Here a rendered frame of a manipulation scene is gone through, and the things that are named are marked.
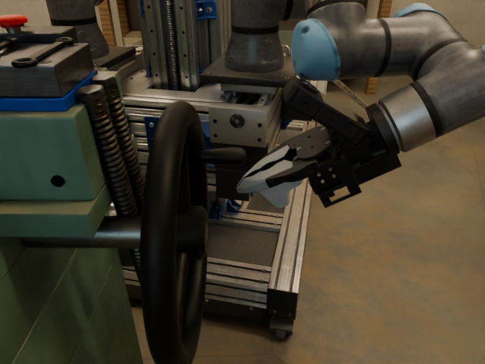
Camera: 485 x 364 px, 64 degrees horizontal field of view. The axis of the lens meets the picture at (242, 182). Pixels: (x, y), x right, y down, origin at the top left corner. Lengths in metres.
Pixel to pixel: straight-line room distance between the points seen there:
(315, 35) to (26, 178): 0.35
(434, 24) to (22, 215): 0.52
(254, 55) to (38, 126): 0.66
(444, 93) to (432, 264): 1.29
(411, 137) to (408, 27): 0.15
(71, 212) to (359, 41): 0.38
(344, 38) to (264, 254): 0.91
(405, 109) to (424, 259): 1.29
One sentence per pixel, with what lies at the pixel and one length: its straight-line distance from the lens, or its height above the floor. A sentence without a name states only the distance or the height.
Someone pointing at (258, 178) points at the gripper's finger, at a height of 0.82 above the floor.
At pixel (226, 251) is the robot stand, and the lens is 1.31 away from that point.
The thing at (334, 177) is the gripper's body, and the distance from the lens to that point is 0.51.
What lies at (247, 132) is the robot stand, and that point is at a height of 0.72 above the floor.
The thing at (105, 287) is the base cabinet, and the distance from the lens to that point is 0.73.
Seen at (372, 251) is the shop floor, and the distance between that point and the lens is 1.71.
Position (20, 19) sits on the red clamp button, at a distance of 0.47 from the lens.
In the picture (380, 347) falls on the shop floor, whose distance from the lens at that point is 1.40.
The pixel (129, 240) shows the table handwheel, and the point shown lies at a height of 0.81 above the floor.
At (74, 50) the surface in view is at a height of 1.00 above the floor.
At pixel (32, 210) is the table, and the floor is 0.87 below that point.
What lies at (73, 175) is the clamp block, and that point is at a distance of 0.40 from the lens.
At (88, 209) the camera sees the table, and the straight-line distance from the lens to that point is 0.40.
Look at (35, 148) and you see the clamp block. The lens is 0.40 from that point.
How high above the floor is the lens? 1.09
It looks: 32 degrees down
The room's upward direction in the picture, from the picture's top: straight up
